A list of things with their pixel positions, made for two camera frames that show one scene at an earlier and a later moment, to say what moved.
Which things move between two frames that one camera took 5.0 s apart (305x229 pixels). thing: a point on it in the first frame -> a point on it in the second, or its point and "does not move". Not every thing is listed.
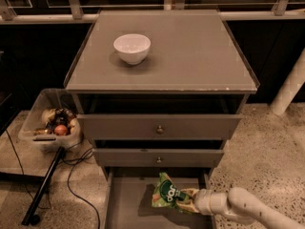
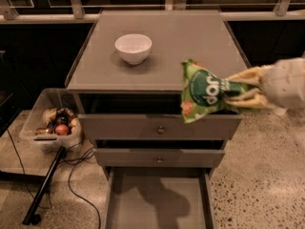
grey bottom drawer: x=129 y=192 does not move
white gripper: x=202 y=201 -> x=283 y=84
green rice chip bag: x=167 y=195 -> x=207 y=94
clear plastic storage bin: x=52 y=121 does not move
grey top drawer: x=159 y=127 does not move
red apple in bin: x=60 y=130 does not move
